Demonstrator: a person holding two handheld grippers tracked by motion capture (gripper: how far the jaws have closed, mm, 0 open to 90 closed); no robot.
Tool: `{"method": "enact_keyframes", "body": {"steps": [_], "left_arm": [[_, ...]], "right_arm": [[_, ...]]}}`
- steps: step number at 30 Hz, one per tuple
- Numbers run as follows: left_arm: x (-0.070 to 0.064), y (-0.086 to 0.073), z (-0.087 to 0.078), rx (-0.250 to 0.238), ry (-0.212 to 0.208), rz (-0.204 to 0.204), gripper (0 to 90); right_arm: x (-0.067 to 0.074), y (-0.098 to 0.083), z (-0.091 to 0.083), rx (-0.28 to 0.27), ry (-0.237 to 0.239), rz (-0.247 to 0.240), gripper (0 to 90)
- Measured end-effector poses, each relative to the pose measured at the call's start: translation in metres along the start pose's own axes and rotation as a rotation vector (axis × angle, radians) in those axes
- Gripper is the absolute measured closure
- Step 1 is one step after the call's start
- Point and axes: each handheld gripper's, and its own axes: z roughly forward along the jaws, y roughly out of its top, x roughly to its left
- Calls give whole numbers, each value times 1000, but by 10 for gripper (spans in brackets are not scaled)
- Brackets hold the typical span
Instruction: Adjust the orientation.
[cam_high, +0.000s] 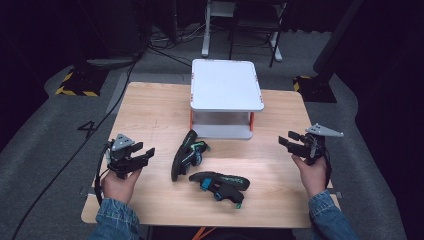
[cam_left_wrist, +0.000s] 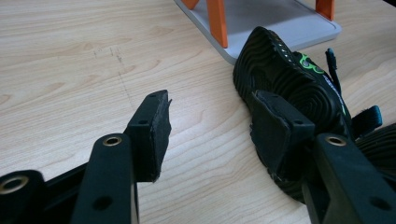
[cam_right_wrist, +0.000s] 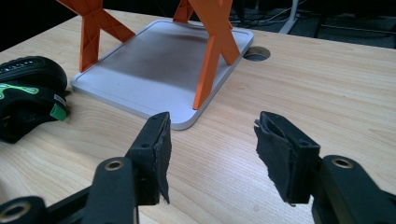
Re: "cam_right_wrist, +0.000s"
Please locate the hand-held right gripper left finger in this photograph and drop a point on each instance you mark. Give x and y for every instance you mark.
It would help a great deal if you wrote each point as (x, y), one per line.
(150, 161)

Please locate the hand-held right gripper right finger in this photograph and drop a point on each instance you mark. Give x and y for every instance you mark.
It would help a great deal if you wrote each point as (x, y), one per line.
(288, 155)

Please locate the grey rectangular tray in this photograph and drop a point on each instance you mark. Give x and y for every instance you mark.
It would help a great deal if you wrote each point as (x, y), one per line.
(162, 73)

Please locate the white metal stand leg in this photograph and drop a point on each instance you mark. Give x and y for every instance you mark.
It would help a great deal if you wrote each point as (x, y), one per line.
(289, 17)

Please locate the orange plastic rack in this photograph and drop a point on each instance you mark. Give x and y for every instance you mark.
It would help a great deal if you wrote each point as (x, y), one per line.
(214, 37)

